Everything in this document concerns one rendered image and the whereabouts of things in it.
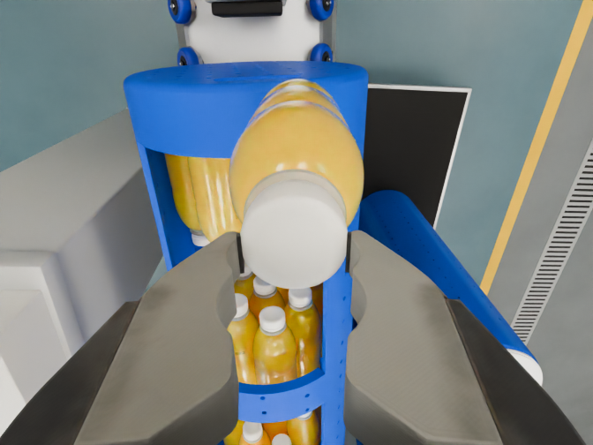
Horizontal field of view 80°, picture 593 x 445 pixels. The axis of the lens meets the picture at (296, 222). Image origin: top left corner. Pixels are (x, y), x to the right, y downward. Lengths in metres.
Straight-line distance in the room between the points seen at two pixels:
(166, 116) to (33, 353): 0.39
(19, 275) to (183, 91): 0.38
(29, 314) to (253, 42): 0.51
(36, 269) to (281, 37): 0.49
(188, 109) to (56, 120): 1.52
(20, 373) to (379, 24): 1.49
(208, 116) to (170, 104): 0.04
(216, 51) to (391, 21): 1.07
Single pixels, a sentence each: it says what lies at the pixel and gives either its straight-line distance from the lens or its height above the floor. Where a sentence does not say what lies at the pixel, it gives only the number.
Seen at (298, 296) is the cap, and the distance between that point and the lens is 0.59.
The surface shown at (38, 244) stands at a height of 1.07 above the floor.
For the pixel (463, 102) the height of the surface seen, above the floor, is 0.15.
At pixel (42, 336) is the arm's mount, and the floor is 1.18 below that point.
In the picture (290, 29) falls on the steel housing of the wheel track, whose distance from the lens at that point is 0.63.
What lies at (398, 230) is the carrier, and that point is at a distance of 1.29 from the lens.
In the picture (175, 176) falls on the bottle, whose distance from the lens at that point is 0.52.
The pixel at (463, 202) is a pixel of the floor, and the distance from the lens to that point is 1.95.
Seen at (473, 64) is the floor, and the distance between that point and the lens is 1.76.
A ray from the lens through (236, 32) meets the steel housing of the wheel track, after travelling 0.64.
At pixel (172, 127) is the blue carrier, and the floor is 1.22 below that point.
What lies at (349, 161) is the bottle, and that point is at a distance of 0.16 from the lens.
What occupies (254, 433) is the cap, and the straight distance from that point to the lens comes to 0.83.
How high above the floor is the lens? 1.56
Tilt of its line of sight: 62 degrees down
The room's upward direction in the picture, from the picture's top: 175 degrees clockwise
